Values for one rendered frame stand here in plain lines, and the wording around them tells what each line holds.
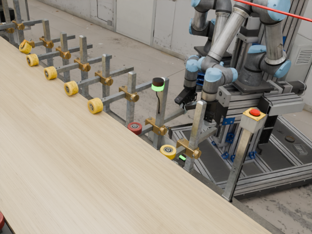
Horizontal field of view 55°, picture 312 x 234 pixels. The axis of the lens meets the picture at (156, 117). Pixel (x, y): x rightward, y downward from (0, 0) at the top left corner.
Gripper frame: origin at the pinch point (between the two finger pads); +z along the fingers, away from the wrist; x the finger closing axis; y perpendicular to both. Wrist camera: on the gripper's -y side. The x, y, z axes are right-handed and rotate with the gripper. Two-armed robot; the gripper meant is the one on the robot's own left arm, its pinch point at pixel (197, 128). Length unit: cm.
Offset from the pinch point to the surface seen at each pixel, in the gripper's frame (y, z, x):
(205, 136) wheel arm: 4.1, 7.2, 5.7
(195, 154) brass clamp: 4.5, 7.2, -12.4
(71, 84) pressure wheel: -79, -5, -5
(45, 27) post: -138, -15, 41
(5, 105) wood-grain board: -103, 3, -34
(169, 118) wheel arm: -20.4, 7.3, 11.5
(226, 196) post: 25.6, 19.7, -19.6
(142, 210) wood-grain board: -2, 3, -60
